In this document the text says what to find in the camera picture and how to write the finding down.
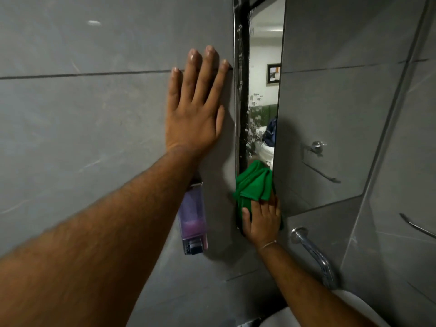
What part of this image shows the person's right hand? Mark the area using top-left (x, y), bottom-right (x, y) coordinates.
top-left (241, 193), bottom-right (282, 250)

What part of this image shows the person's left hand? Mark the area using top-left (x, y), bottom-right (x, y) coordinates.
top-left (165, 45), bottom-right (232, 158)

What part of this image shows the green cleaning cloth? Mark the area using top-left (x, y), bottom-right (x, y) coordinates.
top-left (233, 159), bottom-right (284, 236)

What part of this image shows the person's left forearm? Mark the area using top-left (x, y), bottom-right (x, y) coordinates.
top-left (0, 146), bottom-right (202, 327)

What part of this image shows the person's right forearm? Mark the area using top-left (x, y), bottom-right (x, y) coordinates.
top-left (257, 241), bottom-right (377, 327)

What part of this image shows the chrome faucet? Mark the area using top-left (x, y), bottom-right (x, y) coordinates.
top-left (290, 227), bottom-right (338, 290)

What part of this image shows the white sink basin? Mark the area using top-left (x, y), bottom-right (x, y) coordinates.
top-left (238, 289), bottom-right (392, 327)

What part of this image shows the chrome towel bar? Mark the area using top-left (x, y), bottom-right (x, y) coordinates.
top-left (399, 213), bottom-right (436, 240)

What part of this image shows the clear wall soap dispenser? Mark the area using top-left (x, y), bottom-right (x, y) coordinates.
top-left (177, 173), bottom-right (209, 256)

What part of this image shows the black framed wall mirror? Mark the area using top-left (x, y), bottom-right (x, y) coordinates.
top-left (233, 0), bottom-right (430, 237)

